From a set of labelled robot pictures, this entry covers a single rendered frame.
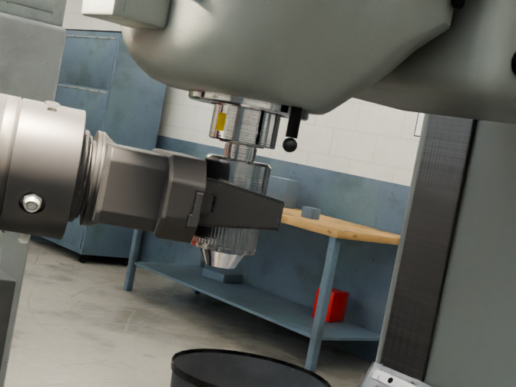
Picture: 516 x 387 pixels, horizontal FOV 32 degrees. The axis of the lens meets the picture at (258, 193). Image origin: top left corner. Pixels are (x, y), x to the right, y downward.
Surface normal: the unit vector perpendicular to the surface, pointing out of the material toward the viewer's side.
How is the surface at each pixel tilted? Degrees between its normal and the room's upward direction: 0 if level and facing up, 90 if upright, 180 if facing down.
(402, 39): 120
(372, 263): 90
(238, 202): 90
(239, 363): 86
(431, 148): 90
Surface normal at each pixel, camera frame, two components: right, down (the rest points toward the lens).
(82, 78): -0.76, -0.11
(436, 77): -0.76, 0.35
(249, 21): -0.07, 0.42
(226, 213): 0.25, 0.10
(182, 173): 0.32, -0.62
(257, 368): -0.08, -0.03
